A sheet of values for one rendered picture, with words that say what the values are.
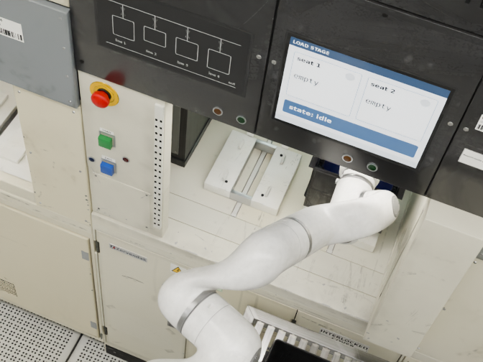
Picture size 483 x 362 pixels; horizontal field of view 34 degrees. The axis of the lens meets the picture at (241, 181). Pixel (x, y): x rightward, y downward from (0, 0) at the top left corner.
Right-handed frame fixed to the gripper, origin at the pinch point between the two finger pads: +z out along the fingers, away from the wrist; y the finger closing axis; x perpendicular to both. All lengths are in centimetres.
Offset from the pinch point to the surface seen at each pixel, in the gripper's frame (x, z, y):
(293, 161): -28.9, 6.4, -17.6
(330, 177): -8.5, -10.6, -6.1
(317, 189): -15.8, -10.1, -8.4
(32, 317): -119, -27, -91
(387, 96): 43, -31, -1
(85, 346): -119, -30, -69
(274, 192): -28.9, -5.6, -19.2
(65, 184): -23, -29, -68
